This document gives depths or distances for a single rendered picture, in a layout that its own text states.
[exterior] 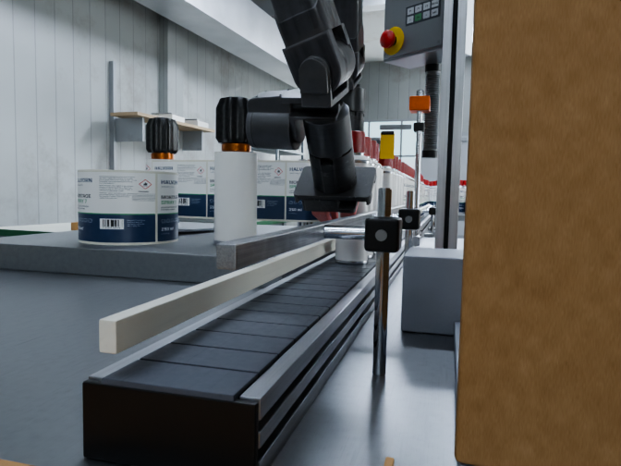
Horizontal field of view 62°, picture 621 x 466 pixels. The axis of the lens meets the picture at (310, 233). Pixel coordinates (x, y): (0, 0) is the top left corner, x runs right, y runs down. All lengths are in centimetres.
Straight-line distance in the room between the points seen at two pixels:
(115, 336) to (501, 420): 21
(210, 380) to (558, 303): 19
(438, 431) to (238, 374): 14
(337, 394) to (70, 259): 72
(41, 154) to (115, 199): 378
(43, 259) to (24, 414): 68
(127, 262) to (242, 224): 23
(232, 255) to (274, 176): 99
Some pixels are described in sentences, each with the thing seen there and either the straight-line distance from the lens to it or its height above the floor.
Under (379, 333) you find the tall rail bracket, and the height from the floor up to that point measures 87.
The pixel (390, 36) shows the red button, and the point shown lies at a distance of 120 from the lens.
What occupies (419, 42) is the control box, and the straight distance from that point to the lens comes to 118.
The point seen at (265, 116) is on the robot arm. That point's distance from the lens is 65.
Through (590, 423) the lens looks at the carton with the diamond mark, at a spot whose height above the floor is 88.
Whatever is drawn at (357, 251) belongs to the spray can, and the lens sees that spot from 80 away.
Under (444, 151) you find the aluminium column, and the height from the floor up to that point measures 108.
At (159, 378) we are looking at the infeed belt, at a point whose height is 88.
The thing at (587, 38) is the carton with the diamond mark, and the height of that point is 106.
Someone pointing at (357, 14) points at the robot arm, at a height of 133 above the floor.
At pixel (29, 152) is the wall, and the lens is 476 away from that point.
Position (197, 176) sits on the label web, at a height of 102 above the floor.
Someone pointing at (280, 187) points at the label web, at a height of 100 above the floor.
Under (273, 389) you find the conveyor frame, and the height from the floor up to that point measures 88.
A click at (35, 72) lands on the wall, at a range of 489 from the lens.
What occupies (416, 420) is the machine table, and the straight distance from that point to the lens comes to 40.
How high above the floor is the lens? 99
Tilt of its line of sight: 4 degrees down
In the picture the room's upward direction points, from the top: 1 degrees clockwise
